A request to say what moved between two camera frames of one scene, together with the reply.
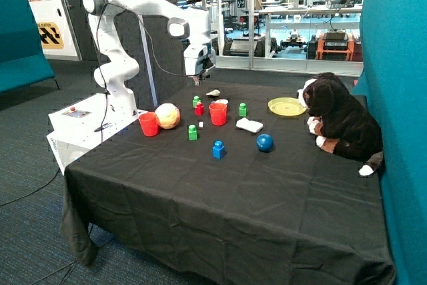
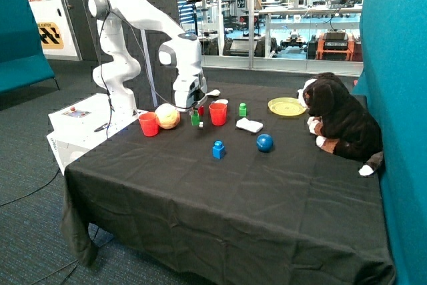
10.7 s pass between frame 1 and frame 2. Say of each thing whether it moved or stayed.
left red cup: stayed
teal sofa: stayed
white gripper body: moved
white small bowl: stayed
